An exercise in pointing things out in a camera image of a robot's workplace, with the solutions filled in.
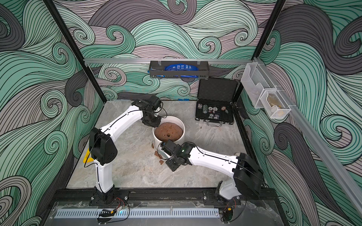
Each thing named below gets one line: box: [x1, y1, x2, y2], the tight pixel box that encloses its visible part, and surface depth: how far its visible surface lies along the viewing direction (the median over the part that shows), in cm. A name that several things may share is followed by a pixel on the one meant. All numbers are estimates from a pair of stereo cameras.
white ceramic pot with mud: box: [152, 115, 186, 158], surface depth 89 cm
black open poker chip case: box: [195, 77, 239, 128], surface depth 113 cm
